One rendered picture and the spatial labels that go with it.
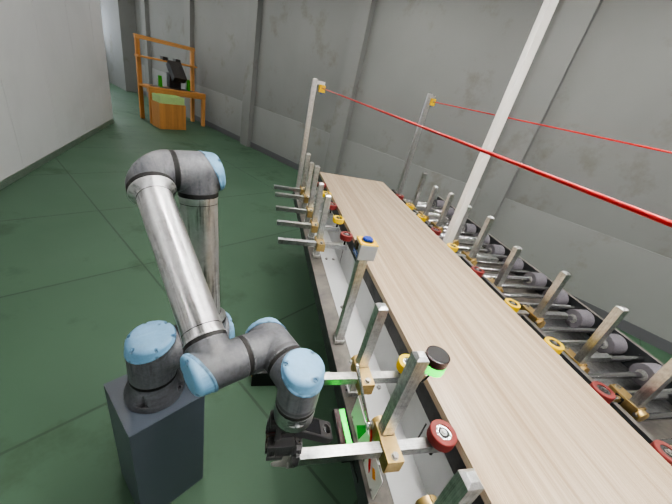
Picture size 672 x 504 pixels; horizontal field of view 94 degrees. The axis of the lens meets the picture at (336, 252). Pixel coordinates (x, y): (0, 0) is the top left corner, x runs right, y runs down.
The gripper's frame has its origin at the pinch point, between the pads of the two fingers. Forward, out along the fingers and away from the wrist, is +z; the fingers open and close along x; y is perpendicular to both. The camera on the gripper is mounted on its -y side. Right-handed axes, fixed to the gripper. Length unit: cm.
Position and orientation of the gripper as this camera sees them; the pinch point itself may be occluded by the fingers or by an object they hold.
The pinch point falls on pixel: (290, 462)
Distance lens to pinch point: 98.7
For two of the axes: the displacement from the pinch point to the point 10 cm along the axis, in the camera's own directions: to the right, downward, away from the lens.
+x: 1.9, 5.0, -8.4
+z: -2.1, 8.6, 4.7
